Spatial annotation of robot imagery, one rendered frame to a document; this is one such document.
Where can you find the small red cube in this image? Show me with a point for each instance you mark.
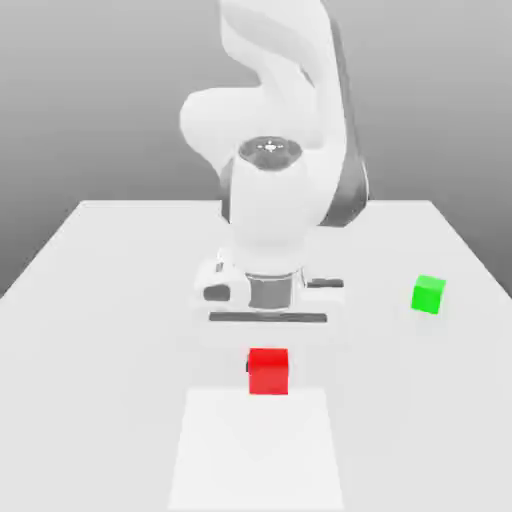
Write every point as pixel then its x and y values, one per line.
pixel 268 372

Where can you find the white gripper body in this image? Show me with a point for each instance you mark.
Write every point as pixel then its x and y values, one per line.
pixel 268 326

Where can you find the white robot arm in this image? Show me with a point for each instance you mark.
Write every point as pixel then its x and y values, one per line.
pixel 268 208

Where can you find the small green cube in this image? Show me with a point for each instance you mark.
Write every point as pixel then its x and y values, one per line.
pixel 428 295

